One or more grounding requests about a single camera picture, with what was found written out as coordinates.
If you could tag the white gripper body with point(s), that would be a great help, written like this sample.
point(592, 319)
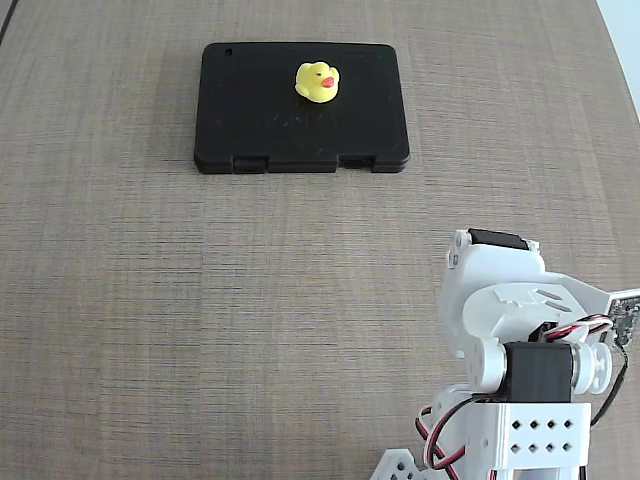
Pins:
point(495, 241)

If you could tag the yellow rubber duck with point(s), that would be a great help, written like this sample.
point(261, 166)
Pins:
point(315, 82)

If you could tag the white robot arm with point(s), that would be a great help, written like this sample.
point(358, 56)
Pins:
point(540, 440)

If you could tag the black plastic flat case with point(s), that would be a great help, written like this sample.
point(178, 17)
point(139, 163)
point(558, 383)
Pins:
point(250, 115)

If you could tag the green camera circuit board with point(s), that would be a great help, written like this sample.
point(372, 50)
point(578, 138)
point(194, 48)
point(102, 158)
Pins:
point(627, 317)

